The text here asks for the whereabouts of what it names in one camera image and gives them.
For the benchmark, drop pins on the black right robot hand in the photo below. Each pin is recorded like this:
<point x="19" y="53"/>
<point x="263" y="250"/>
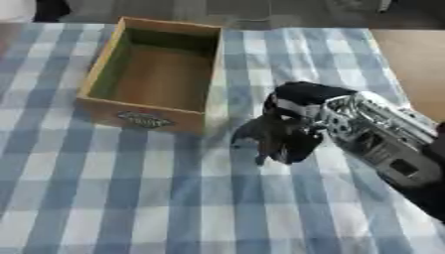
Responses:
<point x="295" y="99"/>

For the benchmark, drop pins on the tan cardboard box green inside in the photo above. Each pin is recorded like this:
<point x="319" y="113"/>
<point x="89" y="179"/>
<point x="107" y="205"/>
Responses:
<point x="156" y="76"/>

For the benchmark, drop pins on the dark bag on floor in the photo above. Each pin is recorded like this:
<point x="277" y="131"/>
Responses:
<point x="51" y="9"/>

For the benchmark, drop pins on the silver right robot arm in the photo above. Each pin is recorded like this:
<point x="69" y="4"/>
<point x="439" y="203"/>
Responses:
<point x="382" y="132"/>

